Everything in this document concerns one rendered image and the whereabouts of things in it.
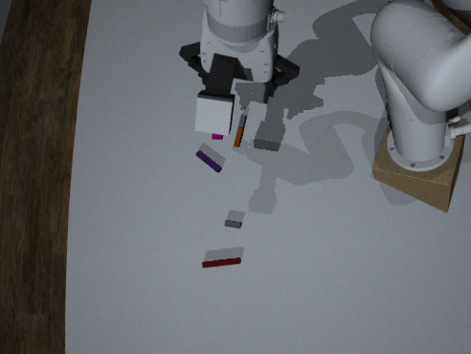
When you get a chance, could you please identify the purple rod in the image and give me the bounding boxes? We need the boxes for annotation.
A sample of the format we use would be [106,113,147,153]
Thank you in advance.
[196,150,221,173]

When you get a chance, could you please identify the grey rectangular bar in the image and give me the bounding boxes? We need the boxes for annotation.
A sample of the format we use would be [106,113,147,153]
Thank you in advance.
[224,220,240,229]
[238,114,246,128]

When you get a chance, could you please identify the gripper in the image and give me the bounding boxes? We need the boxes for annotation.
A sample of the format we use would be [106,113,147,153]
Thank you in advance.
[179,10,300,103]

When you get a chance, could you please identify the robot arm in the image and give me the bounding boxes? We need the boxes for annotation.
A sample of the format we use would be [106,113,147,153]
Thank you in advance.
[194,0,471,171]

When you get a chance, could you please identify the orange rod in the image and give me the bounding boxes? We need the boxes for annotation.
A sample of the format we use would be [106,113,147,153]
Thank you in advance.
[234,128,243,147]

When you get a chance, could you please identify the dark red rod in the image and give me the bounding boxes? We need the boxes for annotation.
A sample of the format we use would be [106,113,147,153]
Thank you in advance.
[202,258,240,268]

